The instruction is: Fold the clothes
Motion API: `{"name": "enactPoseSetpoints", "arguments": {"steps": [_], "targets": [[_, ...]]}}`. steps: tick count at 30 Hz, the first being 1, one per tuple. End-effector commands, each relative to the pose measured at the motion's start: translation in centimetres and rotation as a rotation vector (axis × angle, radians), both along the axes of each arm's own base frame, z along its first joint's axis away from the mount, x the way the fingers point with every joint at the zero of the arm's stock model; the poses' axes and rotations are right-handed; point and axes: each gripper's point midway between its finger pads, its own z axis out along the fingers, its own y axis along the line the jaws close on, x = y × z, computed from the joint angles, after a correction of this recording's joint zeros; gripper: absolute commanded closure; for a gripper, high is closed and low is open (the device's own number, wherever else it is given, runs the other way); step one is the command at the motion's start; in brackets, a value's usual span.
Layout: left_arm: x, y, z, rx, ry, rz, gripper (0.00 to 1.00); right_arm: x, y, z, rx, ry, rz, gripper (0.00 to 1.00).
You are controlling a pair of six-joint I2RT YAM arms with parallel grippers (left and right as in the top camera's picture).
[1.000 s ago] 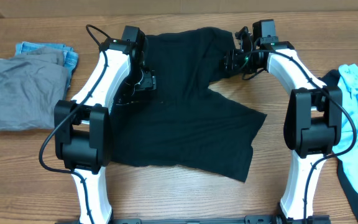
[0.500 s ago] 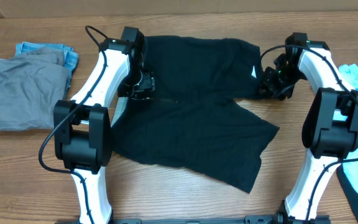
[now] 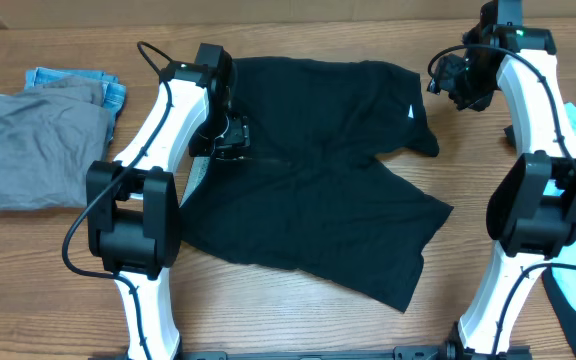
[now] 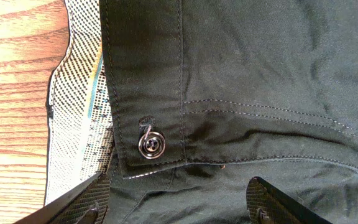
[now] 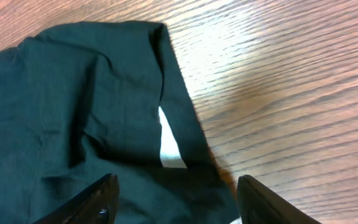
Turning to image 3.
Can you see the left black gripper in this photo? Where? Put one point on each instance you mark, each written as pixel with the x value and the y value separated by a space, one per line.
pixel 239 136

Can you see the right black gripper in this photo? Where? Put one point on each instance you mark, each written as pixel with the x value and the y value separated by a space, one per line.
pixel 448 76

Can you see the black shorts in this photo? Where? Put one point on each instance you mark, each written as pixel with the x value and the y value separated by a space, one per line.
pixel 311 192

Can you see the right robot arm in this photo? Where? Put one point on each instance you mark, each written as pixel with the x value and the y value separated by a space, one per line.
pixel 531 216

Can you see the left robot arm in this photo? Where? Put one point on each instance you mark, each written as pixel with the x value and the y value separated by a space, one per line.
pixel 133 212

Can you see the blue denim folded garment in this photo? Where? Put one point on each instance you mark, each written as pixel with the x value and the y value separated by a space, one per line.
pixel 114 93

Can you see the grey folded shorts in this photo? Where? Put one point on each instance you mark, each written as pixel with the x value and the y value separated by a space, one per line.
pixel 49 136

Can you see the black garment under pile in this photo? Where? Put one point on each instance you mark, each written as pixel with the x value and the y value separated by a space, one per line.
pixel 564 311

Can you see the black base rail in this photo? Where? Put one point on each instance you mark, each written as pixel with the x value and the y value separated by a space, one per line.
pixel 308 355

